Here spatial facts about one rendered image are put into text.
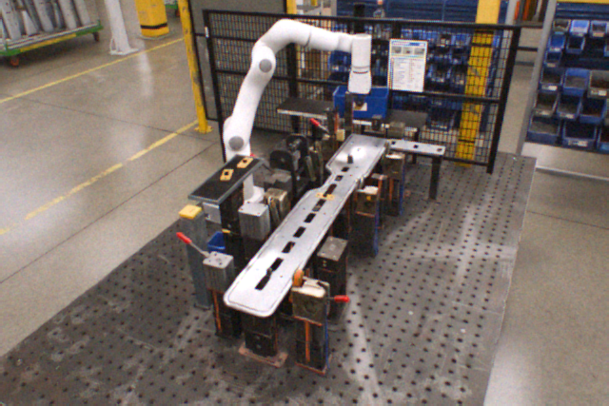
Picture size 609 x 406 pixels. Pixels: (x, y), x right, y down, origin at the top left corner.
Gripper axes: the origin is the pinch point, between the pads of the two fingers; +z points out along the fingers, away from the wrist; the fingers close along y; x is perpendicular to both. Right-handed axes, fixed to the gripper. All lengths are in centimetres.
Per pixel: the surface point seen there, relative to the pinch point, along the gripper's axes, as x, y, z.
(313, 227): -69, 4, 27
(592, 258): 90, 136, 127
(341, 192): -40.9, 5.6, 27.3
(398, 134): 23.5, 15.2, 25.9
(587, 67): 181, 114, 27
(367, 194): -43, 18, 24
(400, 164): -8.2, 24.0, 26.7
